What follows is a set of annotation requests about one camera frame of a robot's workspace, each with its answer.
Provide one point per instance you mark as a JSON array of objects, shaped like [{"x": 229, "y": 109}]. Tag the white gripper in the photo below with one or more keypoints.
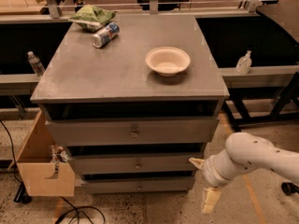
[{"x": 207, "y": 172}]

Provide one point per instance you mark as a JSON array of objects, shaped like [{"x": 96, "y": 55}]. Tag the grey drawer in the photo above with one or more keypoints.
[
  {"x": 95, "y": 165},
  {"x": 133, "y": 185},
  {"x": 100, "y": 132}
]

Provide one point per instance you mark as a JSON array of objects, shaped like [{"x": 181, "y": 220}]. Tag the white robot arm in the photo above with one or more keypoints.
[{"x": 243, "y": 153}]

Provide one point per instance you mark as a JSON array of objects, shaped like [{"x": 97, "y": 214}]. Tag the grey top drawer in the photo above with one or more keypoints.
[{"x": 100, "y": 132}]

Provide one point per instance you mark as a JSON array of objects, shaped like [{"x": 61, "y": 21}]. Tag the grey drawer cabinet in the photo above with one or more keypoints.
[{"x": 114, "y": 82}]

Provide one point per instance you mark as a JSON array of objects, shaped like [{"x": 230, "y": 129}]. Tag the grey bottom drawer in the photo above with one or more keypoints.
[{"x": 133, "y": 185}]

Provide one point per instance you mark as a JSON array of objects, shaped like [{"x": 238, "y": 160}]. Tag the black caster wheel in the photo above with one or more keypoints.
[{"x": 289, "y": 188}]

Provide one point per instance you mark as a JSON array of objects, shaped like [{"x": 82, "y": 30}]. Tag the hand sanitizer pump bottle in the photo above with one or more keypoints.
[{"x": 244, "y": 64}]

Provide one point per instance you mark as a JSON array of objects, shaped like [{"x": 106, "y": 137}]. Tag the white paper bowl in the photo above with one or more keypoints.
[{"x": 167, "y": 61}]

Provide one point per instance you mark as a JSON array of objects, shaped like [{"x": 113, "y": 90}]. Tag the snack packets in box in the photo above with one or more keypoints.
[{"x": 58, "y": 154}]

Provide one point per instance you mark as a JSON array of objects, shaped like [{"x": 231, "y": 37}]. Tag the wooden side box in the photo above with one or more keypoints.
[{"x": 39, "y": 173}]

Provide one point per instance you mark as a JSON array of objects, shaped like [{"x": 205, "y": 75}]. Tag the blue white soda can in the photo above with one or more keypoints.
[{"x": 105, "y": 35}]

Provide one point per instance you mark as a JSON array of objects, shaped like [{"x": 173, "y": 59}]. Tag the green chip bag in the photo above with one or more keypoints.
[{"x": 92, "y": 18}]

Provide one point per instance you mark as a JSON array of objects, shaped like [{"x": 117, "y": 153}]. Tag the clear water bottle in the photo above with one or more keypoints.
[{"x": 36, "y": 64}]

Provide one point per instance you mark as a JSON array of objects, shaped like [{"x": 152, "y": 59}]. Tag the grey metal side rail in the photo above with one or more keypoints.
[{"x": 259, "y": 77}]

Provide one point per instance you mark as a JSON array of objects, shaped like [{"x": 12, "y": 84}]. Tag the black table leg frame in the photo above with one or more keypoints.
[{"x": 281, "y": 103}]

